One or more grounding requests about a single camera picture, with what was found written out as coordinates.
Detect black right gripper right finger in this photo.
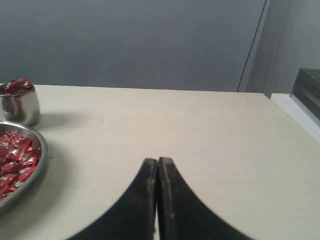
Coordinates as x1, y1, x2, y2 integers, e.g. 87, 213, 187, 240
157, 157, 250, 240

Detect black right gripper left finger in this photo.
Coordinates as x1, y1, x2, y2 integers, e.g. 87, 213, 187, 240
70, 158, 158, 240

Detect round steel bowl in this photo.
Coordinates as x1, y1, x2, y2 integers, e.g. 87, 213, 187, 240
0, 121, 48, 215

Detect pile of red wrapped candies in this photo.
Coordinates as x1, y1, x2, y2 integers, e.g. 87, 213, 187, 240
0, 132, 41, 200

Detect stainless steel cup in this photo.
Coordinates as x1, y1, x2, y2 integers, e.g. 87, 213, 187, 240
0, 84, 41, 126

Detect candies inside cup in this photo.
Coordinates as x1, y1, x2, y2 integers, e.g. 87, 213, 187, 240
3, 77, 34, 96

